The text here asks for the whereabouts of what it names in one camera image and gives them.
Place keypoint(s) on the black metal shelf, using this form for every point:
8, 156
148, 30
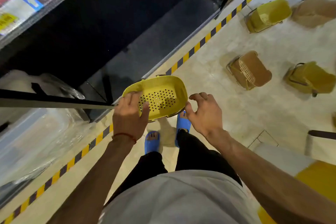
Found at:
52, 96

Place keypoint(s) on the blue slipper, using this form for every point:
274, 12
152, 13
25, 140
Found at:
182, 124
152, 145

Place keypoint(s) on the person's right hand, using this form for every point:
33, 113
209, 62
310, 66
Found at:
207, 118

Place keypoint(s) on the black trousers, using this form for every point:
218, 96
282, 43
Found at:
194, 153

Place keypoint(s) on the tan plastic basket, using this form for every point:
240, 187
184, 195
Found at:
315, 11
256, 70

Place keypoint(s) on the person's left forearm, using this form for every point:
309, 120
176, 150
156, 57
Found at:
92, 184

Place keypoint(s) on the white shirt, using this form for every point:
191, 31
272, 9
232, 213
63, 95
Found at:
178, 200

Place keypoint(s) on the person's left hand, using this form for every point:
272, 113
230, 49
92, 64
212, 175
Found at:
128, 118

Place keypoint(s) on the person's right forearm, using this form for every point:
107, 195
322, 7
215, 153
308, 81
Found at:
275, 184

